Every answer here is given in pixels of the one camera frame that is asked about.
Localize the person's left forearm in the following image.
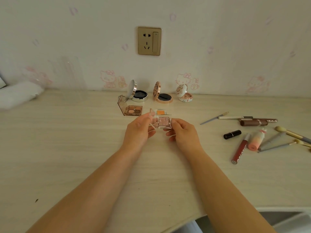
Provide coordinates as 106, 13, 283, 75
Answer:
25, 143, 144, 233

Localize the brown eyeshadow palette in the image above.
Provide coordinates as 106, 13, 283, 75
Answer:
118, 97, 143, 117

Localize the rose gold round compact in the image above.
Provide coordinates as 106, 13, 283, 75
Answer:
153, 81, 173, 104

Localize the clear pink glitter eyeshadow case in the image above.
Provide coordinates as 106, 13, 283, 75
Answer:
149, 109, 173, 131

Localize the person's right hand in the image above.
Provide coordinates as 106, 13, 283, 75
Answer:
166, 118, 202, 154

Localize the red lip gloss tube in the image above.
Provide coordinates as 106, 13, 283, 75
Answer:
231, 133, 251, 165

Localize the long grey makeup brush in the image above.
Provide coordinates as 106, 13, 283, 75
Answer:
257, 139, 305, 153

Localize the thin grey makeup brush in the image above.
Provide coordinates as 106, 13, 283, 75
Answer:
200, 112, 229, 125

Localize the brown cosmetic pencil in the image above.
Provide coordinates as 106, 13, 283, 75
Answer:
239, 117, 278, 123

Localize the white floral round compact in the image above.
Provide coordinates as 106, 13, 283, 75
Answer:
176, 84, 195, 103

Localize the black lipstick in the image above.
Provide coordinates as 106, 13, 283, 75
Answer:
224, 130, 242, 140

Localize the person's left hand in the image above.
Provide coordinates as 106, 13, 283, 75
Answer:
123, 112, 158, 150

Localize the silver round compact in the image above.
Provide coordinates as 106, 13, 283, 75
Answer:
127, 79, 148, 102

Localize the person's right forearm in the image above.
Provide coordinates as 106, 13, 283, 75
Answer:
187, 145, 277, 233

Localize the pink bottle with bow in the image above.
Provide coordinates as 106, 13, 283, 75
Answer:
248, 128, 268, 151

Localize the gold wall socket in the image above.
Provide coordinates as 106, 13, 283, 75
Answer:
138, 27, 162, 56

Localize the brown cosmetic tube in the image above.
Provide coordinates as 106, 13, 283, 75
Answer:
240, 120, 268, 127

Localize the short grey makeup brush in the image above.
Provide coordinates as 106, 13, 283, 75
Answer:
258, 132, 287, 151

